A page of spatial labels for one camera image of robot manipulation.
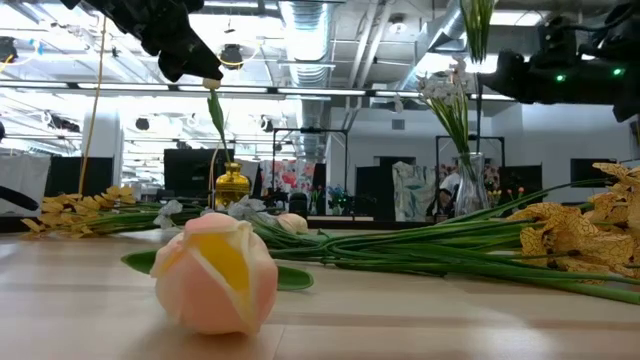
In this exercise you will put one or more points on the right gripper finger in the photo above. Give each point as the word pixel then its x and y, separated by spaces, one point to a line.
pixel 510 90
pixel 510 65

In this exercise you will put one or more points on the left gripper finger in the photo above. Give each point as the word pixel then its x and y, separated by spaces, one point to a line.
pixel 192 60

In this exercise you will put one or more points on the peach artificial tulip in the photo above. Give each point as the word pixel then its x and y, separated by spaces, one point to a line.
pixel 210 300
pixel 216 112
pixel 292 223

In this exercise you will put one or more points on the amber glass bottle vase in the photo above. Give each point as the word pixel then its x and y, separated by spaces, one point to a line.
pixel 232 187

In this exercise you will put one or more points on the yellow artificial flower bunch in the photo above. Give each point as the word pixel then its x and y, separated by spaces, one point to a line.
pixel 90 204
pixel 565 235

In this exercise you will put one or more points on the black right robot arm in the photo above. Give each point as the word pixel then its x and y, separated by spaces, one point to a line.
pixel 625 50

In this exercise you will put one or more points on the tall clear glass vase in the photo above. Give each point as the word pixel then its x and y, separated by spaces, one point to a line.
pixel 472 200

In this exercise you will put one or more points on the black monitor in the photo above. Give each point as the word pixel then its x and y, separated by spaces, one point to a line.
pixel 590 170
pixel 62 175
pixel 190 170

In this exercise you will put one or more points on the black partition panel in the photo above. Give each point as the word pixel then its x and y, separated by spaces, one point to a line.
pixel 522 180
pixel 372 182

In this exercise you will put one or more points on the distant orange tulips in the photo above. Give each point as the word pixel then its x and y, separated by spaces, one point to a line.
pixel 520 191

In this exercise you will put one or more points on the person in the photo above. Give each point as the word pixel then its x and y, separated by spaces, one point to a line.
pixel 452 184

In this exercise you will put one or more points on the white green printed cloth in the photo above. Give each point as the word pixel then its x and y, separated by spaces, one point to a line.
pixel 412 187

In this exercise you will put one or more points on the floral printed cloth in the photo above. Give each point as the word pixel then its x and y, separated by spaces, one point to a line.
pixel 287 177

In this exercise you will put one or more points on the black office chair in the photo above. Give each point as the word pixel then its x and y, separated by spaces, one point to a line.
pixel 298 204

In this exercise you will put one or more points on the black ceiling camera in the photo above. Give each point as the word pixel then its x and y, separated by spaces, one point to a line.
pixel 231 54

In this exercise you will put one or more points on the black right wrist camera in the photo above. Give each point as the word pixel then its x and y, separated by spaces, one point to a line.
pixel 555 37

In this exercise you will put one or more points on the black metal stand frame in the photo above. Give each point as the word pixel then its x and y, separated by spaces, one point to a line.
pixel 492 136
pixel 310 130

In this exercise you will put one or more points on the linear ceiling light rail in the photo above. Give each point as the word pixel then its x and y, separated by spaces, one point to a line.
pixel 140 88

